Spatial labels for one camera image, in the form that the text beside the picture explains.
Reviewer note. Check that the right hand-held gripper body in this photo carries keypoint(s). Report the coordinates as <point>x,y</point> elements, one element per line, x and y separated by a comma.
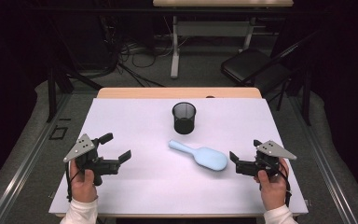
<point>262,163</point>

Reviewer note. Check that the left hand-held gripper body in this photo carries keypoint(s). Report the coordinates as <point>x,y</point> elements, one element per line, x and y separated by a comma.
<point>104,166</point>

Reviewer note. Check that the light blue hairbrush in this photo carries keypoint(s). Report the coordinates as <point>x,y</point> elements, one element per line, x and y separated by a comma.
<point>206,158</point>

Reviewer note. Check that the black mesh pen cup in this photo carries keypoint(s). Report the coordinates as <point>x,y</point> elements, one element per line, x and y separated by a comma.
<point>184,119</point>

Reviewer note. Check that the person's left hand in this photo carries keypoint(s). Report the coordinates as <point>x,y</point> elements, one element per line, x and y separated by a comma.
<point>82,186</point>

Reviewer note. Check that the person's right hand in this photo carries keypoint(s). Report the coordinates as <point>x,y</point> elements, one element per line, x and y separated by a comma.
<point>273,191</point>

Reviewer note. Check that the black metal stand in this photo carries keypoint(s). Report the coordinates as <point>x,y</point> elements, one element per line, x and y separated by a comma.
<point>52,93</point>

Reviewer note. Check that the black folding chair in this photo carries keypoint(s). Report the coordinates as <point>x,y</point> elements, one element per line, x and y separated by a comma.
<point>248,63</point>

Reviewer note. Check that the light wooden table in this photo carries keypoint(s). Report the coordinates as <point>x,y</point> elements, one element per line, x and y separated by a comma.
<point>174,92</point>

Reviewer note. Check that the aluminium floor rail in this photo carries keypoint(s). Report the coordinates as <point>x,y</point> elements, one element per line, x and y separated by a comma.
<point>21,168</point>
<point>326,174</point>

